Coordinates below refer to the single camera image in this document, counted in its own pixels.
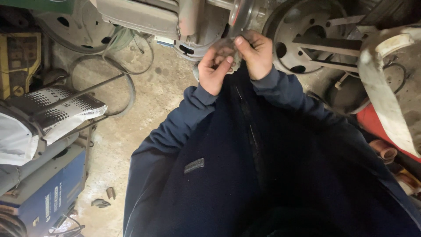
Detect dark navy fleece jacket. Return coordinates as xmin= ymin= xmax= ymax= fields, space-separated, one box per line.
xmin=145 ymin=63 xmax=421 ymax=237

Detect small grey metal scrap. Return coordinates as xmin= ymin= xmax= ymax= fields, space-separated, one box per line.
xmin=91 ymin=198 xmax=112 ymax=208

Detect copper coloured pipe piece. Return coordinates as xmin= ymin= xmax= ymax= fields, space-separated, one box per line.
xmin=368 ymin=139 xmax=398 ymax=164

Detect person's right hand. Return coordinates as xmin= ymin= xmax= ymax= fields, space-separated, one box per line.
xmin=234 ymin=30 xmax=274 ymax=81

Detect grey metal machine housing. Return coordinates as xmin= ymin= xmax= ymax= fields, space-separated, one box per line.
xmin=89 ymin=0 xmax=235 ymax=61

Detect green metal panel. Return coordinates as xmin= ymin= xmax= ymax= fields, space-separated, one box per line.
xmin=0 ymin=0 xmax=75 ymax=14

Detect grey steel wheel rim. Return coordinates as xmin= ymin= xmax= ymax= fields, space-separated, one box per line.
xmin=262 ymin=0 xmax=350 ymax=75
xmin=34 ymin=0 xmax=116 ymax=55

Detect grey metal angle bars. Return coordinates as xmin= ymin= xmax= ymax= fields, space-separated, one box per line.
xmin=291 ymin=15 xmax=366 ymax=74

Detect white dotted print sack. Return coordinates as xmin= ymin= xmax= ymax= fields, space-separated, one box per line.
xmin=0 ymin=86 xmax=108 ymax=166

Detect thin metal rod frame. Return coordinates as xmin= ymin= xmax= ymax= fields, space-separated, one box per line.
xmin=29 ymin=73 xmax=126 ymax=135

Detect grey translucent plastic piece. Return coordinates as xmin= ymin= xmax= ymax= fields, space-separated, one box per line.
xmin=210 ymin=31 xmax=244 ymax=66

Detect grey hose loop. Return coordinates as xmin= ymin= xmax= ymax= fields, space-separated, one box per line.
xmin=68 ymin=28 xmax=155 ymax=118

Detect blue welding machine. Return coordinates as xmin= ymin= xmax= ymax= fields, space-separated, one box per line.
xmin=0 ymin=144 xmax=89 ymax=237

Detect yellow and black machine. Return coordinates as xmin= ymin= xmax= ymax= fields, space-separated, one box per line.
xmin=0 ymin=32 xmax=42 ymax=100

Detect black cable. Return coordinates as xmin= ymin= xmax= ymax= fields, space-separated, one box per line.
xmin=48 ymin=213 xmax=87 ymax=237

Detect person's left hand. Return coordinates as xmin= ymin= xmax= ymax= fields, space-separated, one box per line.
xmin=198 ymin=47 xmax=235 ymax=96

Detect white curved metal fender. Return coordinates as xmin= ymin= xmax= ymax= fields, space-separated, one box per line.
xmin=357 ymin=24 xmax=421 ymax=158

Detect grey metal cylinder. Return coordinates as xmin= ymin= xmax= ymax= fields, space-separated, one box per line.
xmin=0 ymin=133 xmax=80 ymax=196

